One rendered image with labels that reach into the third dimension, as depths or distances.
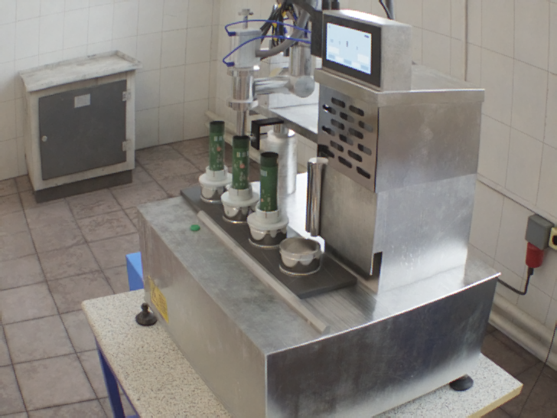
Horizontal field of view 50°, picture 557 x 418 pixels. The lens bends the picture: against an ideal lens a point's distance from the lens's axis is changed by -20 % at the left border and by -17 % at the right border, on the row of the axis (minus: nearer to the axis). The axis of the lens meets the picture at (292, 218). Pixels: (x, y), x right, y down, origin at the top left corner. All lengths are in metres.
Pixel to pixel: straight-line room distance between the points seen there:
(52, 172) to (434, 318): 3.31
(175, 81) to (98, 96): 1.06
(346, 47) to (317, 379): 0.51
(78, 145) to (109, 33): 1.00
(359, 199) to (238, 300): 0.24
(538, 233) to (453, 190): 1.48
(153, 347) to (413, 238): 0.62
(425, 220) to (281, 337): 0.31
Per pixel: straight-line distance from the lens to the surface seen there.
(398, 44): 1.00
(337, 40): 1.08
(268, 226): 1.22
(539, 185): 2.66
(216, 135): 1.39
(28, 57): 4.68
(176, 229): 1.34
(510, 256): 2.86
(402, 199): 1.09
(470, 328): 1.26
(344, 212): 1.14
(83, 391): 2.55
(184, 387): 1.35
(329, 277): 1.15
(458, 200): 1.18
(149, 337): 1.50
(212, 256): 1.24
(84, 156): 4.21
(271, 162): 1.19
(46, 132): 4.11
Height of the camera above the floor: 1.59
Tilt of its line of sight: 24 degrees down
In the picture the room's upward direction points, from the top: 2 degrees clockwise
